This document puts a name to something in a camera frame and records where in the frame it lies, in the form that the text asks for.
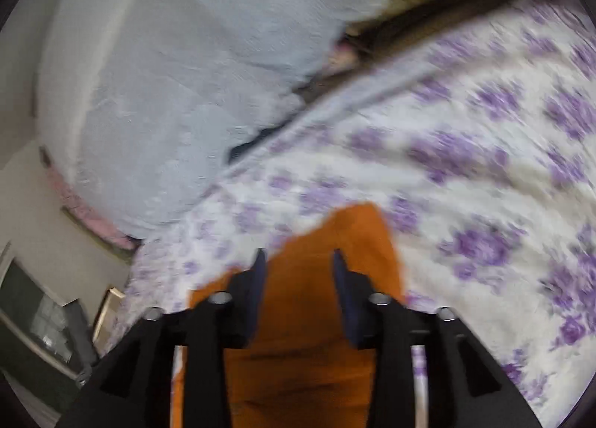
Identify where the pink cloth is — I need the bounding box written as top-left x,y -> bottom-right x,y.
45,166 -> 136,251

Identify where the dark framed cabinet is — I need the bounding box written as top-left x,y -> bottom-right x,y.
1,244 -> 124,413

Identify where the purple floral bed sheet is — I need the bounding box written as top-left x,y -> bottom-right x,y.
115,0 -> 595,427

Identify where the white textured bedspread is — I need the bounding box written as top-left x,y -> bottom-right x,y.
37,0 -> 388,238

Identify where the dark wooden bed frame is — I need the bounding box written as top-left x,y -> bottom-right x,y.
227,0 -> 556,164

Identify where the orange knitted baby cardigan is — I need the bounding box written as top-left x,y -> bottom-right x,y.
169,202 -> 407,428

